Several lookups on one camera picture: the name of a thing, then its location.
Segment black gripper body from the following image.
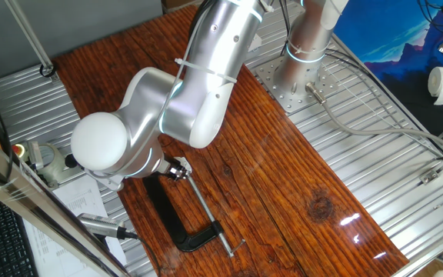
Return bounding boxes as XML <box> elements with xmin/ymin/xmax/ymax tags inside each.
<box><xmin>156</xmin><ymin>155</ymin><xmax>177</xmax><ymax>178</ymax></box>

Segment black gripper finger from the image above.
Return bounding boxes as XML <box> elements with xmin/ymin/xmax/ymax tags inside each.
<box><xmin>168</xmin><ymin>169</ymin><xmax>188</xmax><ymax>182</ymax></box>
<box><xmin>171</xmin><ymin>157</ymin><xmax>188</xmax><ymax>172</ymax></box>

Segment white light bulb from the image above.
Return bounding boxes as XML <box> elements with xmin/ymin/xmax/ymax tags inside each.
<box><xmin>173</xmin><ymin>155</ymin><xmax>192</xmax><ymax>175</ymax></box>

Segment black C-clamp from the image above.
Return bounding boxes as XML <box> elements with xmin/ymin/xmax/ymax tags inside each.
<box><xmin>142</xmin><ymin>172</ymin><xmax>246</xmax><ymax>259</ymax></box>

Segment silver ribbed handheld device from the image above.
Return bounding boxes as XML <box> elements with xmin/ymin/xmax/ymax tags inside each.
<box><xmin>77</xmin><ymin>212</ymin><xmax>128</xmax><ymax>240</ymax></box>

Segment brown wooden board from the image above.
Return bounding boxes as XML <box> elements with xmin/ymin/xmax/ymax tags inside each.
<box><xmin>52</xmin><ymin>5</ymin><xmax>410</xmax><ymax>277</ymax></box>

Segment printed paper sheets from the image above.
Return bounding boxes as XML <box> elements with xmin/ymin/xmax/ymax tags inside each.
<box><xmin>23</xmin><ymin>175</ymin><xmax>128</xmax><ymax>277</ymax></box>

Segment clear tape roll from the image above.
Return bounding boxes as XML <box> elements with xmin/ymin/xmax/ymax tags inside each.
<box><xmin>32</xmin><ymin>142</ymin><xmax>75</xmax><ymax>188</ymax></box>

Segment white power strip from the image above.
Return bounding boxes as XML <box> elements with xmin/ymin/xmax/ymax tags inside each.
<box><xmin>247</xmin><ymin>33</ymin><xmax>263</xmax><ymax>53</ymax></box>

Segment blue mountain poster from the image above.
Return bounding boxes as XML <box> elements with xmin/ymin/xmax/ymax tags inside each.
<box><xmin>332</xmin><ymin>0</ymin><xmax>443</xmax><ymax>135</ymax></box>

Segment black handheld device cable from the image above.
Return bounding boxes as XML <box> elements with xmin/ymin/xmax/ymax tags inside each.
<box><xmin>123</xmin><ymin>230</ymin><xmax>162</xmax><ymax>277</ymax></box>

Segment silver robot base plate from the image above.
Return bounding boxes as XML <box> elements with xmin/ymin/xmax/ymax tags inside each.
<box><xmin>254</xmin><ymin>57</ymin><xmax>340</xmax><ymax>115</ymax></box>

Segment steel frame beam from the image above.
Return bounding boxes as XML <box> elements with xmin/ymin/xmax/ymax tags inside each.
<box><xmin>0</xmin><ymin>111</ymin><xmax>130</xmax><ymax>277</ymax></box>

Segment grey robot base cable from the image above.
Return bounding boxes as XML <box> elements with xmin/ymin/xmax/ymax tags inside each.
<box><xmin>305</xmin><ymin>82</ymin><xmax>443</xmax><ymax>159</ymax></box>

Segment diagonal aluminium frame post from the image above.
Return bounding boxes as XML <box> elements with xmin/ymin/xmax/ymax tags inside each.
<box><xmin>4</xmin><ymin>0</ymin><xmax>59</xmax><ymax>82</ymax></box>

